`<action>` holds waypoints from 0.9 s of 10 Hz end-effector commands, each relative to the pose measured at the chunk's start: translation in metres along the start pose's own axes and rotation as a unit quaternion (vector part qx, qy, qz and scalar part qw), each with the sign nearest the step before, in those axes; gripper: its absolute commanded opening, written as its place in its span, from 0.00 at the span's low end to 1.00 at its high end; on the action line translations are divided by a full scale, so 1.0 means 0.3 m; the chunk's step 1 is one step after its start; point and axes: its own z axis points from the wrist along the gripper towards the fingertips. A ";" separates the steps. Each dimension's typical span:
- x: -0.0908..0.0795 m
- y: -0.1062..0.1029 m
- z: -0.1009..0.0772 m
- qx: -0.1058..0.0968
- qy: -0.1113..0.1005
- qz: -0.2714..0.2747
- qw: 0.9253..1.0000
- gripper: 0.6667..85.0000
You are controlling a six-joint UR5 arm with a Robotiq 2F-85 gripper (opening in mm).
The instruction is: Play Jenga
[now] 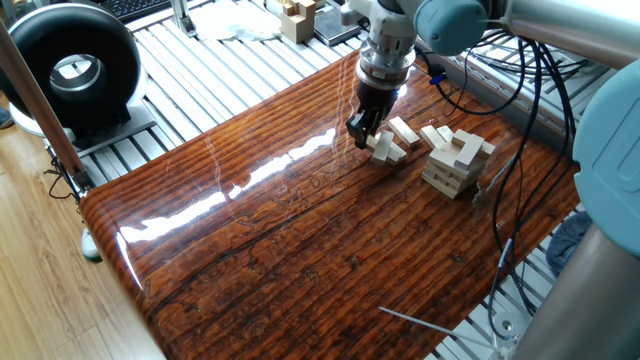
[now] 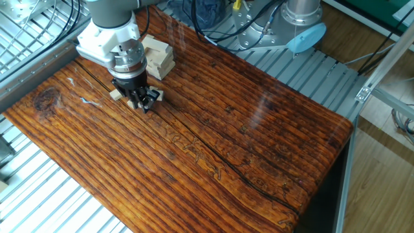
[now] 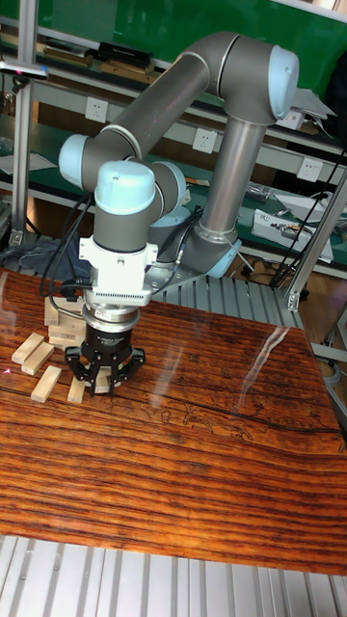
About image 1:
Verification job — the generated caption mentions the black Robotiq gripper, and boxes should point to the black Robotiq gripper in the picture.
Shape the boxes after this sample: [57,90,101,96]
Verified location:
[345,79,400,151]

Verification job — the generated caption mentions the wooden Jenga block tower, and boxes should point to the wooden Jenga block tower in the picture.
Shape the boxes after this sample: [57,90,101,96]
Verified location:
[420,128,497,201]

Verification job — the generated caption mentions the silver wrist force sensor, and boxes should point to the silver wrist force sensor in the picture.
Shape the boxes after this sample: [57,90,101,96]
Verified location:
[355,38,418,92]

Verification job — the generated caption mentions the dark grey flat scale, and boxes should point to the dark grey flat scale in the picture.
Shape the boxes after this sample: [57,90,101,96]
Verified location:
[313,5,362,48]

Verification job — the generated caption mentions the wooden block puzzle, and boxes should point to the wooden block puzzle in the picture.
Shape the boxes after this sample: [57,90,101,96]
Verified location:
[279,0,318,45]

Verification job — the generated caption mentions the glossy wood grain table cover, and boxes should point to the glossy wood grain table cover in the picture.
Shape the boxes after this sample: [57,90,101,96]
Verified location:
[78,33,584,360]

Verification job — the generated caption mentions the white cloth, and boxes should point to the white cloth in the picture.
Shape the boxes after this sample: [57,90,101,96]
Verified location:
[188,0,283,43]

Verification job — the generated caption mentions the grey blue towel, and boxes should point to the grey blue towel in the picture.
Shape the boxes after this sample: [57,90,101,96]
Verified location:
[544,209,595,277]

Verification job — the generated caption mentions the black keyboard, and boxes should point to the black keyboard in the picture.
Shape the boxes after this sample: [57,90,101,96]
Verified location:
[102,0,174,24]

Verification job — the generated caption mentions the white rounded foot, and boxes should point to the white rounded foot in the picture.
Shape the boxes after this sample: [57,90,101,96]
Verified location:
[79,227,104,264]

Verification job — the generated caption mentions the blue black cable plug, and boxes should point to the blue black cable plug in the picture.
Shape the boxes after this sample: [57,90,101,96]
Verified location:
[428,60,449,87]

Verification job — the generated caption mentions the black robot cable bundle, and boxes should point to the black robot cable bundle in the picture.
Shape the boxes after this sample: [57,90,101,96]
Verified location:
[414,29,581,341]

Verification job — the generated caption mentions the thin white cable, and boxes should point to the thin white cable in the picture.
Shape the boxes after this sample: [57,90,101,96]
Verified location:
[378,305,499,350]

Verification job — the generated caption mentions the short aluminium post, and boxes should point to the short aluminium post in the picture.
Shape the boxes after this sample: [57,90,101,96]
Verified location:
[169,0,198,39]

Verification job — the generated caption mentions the brown post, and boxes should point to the brown post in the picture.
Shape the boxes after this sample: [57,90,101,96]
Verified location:
[0,19,96,194]

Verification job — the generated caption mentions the black ring fan white base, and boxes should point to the black ring fan white base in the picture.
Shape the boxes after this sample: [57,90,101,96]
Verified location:
[0,2,157,160]

